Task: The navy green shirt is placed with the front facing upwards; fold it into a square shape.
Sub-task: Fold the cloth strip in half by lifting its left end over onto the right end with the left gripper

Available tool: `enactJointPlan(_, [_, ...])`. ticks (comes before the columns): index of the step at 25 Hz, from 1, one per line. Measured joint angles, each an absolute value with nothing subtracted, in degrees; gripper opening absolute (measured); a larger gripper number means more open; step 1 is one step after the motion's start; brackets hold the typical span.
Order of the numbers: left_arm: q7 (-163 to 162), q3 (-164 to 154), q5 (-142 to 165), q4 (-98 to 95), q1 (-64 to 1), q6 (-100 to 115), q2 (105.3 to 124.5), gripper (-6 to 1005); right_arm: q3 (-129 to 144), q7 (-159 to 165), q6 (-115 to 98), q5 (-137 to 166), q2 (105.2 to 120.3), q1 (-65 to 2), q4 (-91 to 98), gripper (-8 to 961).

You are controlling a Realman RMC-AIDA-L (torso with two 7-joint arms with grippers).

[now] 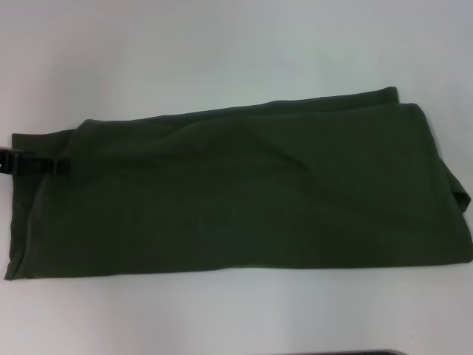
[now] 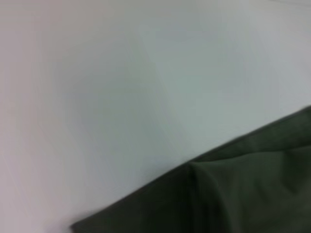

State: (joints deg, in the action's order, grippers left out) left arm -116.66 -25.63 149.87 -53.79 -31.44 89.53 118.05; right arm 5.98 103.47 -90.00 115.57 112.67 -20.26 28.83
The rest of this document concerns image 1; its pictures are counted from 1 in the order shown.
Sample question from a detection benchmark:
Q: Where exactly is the dark green FREE t-shirt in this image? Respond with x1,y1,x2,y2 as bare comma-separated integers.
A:
2,86,473,282

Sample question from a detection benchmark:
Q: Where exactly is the dark rounded panel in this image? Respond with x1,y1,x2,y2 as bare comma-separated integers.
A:
334,349,406,355

